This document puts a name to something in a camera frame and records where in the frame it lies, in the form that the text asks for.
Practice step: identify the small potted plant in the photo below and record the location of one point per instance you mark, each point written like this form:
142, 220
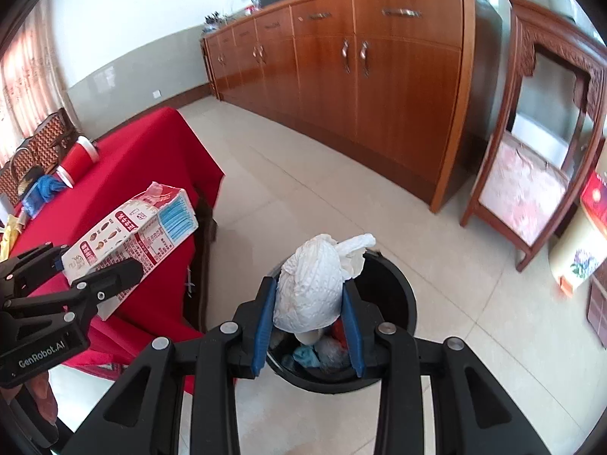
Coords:
216, 19

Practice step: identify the yellow cloth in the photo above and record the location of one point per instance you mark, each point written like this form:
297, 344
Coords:
9, 239

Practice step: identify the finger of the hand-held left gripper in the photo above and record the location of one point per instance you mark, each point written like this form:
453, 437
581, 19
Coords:
111, 279
33, 263

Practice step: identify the person's left hand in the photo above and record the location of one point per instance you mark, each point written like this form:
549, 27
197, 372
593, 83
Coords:
42, 393

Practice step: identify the light blue cloth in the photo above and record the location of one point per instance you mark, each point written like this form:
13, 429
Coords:
305, 356

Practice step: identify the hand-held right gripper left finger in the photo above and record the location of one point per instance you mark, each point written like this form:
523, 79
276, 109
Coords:
265, 322

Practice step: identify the red tablecloth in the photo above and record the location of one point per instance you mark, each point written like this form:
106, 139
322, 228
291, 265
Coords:
156, 151

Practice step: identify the cream bag with floral print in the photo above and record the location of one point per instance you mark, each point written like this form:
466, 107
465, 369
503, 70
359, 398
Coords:
578, 246

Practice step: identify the carved wooden side stand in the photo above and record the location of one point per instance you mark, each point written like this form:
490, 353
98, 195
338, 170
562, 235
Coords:
521, 23

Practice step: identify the black trash bin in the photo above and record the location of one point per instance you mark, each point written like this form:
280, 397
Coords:
398, 289

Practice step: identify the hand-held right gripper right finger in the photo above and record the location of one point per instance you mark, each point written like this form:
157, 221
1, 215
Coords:
353, 327

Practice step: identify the pink embroidered curtain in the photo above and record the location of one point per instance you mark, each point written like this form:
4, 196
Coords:
28, 95

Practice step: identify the clear plastic bag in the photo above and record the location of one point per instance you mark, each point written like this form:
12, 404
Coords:
332, 353

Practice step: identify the white flat board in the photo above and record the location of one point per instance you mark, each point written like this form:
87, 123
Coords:
540, 140

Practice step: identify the red and white paper cup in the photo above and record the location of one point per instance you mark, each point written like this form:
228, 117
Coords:
78, 159

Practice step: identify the white tissue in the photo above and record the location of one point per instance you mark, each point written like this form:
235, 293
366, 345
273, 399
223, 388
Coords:
308, 284

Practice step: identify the wooden bench with patterned back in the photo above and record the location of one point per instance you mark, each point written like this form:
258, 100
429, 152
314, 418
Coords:
52, 132

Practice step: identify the red plastic bag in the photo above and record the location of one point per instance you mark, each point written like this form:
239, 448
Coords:
339, 329

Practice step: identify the long wooden sideboard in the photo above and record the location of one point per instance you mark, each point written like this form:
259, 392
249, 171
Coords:
379, 104

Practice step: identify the red and white carton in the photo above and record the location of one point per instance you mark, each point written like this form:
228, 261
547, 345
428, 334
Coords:
133, 232

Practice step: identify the red gift box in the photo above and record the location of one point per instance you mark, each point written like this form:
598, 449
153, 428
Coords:
595, 199

